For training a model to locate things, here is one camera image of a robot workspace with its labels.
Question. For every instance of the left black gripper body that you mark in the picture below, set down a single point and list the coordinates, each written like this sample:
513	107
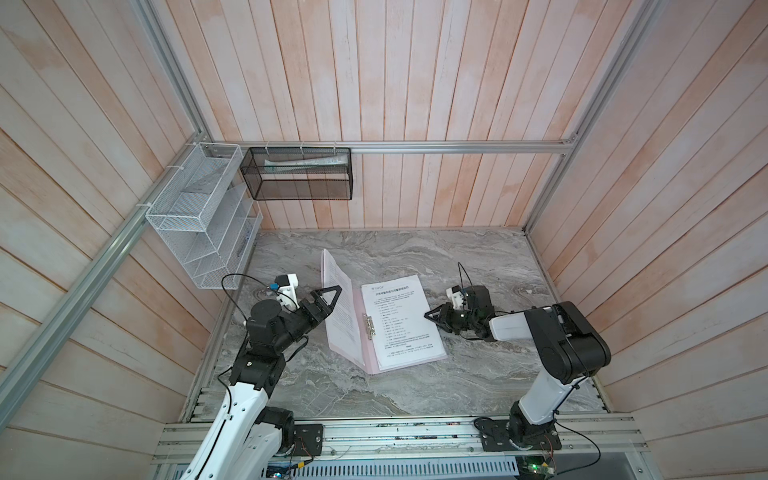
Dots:
296	323

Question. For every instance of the metal folder clip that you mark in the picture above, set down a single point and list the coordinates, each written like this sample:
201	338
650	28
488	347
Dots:
369	326

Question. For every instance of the left aluminium frame bar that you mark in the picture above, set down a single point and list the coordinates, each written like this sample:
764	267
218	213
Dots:
39	352

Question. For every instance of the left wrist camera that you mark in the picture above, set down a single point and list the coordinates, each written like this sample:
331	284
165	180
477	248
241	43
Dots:
285	287

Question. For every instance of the aluminium front rail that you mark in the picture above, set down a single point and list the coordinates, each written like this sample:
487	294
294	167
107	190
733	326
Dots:
391	437

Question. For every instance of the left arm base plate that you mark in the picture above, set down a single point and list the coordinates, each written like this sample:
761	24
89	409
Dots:
303	440

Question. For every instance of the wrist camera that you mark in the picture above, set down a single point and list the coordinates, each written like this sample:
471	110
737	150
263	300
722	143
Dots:
285	287
457	297

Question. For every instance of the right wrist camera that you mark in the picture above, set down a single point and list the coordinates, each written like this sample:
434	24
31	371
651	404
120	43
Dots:
457	297

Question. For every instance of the pink file folder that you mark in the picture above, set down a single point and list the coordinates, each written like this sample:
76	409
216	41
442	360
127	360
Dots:
359	308

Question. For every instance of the black mesh wall basket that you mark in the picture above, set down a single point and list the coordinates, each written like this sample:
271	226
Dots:
298	173

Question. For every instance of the horizontal aluminium back bar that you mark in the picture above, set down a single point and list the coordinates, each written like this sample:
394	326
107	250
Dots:
425	147

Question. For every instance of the printed paper sheet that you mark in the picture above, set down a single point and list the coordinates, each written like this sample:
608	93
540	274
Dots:
342	326
404	338

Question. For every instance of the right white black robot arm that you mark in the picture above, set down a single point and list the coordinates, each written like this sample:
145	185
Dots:
569	348

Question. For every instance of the right aluminium frame post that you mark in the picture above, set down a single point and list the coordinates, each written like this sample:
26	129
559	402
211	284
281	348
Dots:
643	15

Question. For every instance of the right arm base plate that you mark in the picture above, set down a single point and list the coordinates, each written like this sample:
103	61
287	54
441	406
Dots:
516	434

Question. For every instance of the white perforated cable duct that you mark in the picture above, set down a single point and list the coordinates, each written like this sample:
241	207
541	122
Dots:
505	467

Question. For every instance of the white wire mesh shelf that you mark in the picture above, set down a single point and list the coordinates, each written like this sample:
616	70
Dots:
206	219

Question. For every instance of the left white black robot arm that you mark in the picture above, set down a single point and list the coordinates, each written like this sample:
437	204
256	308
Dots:
247	433

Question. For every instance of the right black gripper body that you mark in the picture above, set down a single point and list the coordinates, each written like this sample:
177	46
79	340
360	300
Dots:
471	319

